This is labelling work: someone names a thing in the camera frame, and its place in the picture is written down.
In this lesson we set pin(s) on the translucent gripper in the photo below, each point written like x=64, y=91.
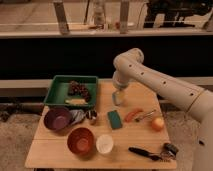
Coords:
x=118, y=97

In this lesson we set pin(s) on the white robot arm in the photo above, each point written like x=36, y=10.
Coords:
x=193, y=99

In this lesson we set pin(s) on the white paper cup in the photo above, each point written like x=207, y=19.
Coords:
x=104, y=144

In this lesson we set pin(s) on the orange carrot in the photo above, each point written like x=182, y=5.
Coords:
x=132, y=114

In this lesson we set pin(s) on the green sponge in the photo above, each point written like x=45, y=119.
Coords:
x=114, y=119

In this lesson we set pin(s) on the metal fork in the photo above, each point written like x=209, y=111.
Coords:
x=141, y=117

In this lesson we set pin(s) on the dark grape bunch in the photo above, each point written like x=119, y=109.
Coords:
x=76, y=88

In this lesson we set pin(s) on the crumpled grey cloth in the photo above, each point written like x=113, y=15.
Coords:
x=78, y=115

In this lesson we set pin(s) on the orange apple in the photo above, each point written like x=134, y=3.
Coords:
x=157, y=124

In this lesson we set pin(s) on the green plastic tray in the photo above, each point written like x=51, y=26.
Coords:
x=58, y=91

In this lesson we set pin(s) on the orange bowl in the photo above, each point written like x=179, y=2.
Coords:
x=80, y=141

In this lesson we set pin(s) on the purple bowl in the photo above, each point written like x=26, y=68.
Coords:
x=57, y=118

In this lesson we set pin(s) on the small dark clip object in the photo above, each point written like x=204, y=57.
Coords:
x=169, y=151

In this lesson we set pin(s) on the black handled tool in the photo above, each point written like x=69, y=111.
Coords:
x=144, y=153

